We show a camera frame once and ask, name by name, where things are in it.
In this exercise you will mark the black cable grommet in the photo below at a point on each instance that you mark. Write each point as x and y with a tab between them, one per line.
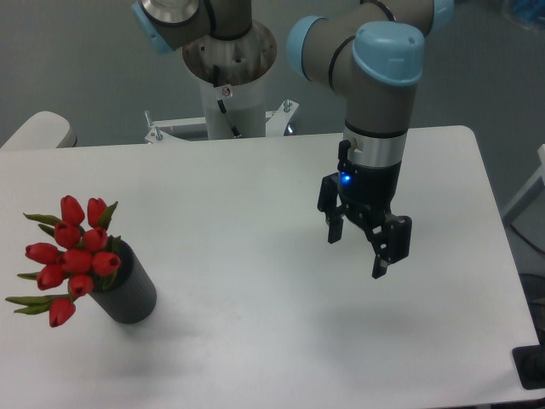
529	362

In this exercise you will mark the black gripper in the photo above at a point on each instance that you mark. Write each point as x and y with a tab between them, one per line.
366	194

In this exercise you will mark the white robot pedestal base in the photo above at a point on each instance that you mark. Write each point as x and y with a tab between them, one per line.
231	79

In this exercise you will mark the dark grey ribbed vase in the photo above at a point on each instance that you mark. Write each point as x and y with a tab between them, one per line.
132	296

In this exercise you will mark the red tulip bouquet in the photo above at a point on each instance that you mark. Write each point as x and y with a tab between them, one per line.
83	256

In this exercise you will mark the white furniture at right edge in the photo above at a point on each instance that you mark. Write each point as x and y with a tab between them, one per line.
530	190

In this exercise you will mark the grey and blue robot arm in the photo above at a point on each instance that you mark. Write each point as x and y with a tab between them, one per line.
372	57

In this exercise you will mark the white chair backrest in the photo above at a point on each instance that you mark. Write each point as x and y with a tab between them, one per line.
43	130

